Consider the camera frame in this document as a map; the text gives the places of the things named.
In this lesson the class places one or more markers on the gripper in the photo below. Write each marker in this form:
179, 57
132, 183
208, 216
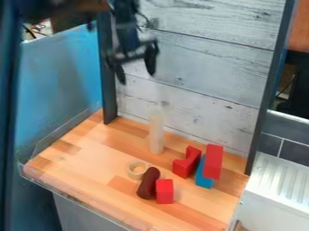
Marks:
128, 45

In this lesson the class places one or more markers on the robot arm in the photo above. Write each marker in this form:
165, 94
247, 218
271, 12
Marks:
125, 15

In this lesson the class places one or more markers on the tall cream cylinder block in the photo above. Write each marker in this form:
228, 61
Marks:
156, 132

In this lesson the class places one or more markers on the dark red cylinder block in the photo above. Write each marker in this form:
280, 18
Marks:
148, 184

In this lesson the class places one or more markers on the red arch block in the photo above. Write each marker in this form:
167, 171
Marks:
186, 165

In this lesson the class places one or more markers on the red rectangular block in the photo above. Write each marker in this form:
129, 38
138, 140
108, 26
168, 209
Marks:
213, 162

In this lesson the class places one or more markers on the red cube block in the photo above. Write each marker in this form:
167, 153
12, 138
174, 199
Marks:
164, 192

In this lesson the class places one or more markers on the blue block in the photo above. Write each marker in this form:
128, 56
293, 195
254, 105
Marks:
203, 180

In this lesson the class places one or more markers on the white grooved board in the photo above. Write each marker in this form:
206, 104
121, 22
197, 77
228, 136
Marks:
277, 186

